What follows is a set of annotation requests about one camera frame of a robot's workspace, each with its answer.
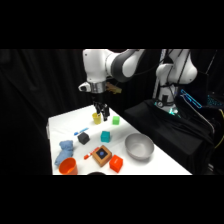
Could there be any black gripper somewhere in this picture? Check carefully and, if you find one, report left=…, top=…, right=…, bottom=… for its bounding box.
left=91, top=91, right=111, bottom=122

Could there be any blue teal cube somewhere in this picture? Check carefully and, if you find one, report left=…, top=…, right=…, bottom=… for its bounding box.
left=100, top=130, right=111, bottom=143

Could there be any green cube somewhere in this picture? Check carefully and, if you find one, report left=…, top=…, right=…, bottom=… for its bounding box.
left=111, top=115, right=121, bottom=126

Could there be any black cube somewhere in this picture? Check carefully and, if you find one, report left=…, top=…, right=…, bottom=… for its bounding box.
left=77, top=131, right=91, bottom=146

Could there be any grey metal bowl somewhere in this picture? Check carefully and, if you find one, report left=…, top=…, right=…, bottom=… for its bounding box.
left=124, top=132, right=155, bottom=161

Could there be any yellow cup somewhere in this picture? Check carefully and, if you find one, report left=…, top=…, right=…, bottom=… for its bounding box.
left=92, top=112, right=103, bottom=126

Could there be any blue marker pen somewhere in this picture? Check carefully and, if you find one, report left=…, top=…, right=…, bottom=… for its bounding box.
left=73, top=127, right=90, bottom=136

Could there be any orange red marker pen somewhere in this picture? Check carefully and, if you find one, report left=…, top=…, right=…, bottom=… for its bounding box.
left=83, top=146, right=100, bottom=160

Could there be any wooden box with black top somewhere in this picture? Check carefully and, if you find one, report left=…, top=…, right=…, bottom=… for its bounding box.
left=92, top=144, right=113, bottom=168

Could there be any orange block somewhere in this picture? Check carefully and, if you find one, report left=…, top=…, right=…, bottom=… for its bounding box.
left=109, top=154, right=124, bottom=174

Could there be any blue crumpled cloth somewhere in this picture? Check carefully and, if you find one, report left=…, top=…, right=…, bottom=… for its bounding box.
left=54, top=139, right=75, bottom=167

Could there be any orange plastic cup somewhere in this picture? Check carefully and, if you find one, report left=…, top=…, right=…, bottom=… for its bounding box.
left=58, top=157, right=79, bottom=176

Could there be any black curtain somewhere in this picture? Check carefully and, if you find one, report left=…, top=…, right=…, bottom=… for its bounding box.
left=0, top=49, right=224, bottom=176

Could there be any black cloth-covered robot stand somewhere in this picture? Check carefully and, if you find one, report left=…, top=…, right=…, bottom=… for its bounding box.
left=123, top=99, right=215, bottom=176

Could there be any blue-lit device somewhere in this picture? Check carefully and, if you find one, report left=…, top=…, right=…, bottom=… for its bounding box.
left=180, top=88, right=204, bottom=110

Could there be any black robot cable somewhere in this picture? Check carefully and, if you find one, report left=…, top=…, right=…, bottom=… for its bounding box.
left=159, top=49, right=188, bottom=108

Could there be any yellow cable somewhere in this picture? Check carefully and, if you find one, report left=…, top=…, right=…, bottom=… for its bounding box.
left=214, top=109, right=224, bottom=150

